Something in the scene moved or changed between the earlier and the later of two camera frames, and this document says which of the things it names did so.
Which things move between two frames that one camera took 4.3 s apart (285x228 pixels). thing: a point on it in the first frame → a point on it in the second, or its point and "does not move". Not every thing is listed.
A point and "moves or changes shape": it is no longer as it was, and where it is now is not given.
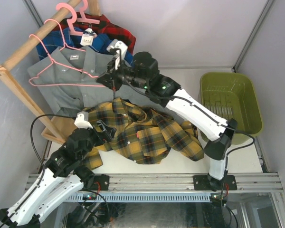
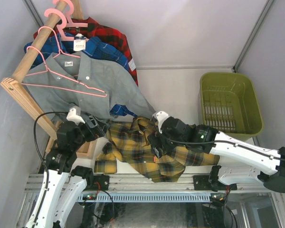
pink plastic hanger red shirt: (83, 19) → (70, 23)
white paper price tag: (88, 37) → (79, 42)
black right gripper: (110, 77) → (155, 139)
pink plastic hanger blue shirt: (75, 19) → (52, 10)
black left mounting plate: (101, 182) does not move
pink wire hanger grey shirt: (63, 34) → (58, 53)
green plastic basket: (228, 95) does not move
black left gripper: (106, 136) → (99, 129)
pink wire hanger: (31, 81) → (104, 95)
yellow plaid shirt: (142, 135) moves or changes shape
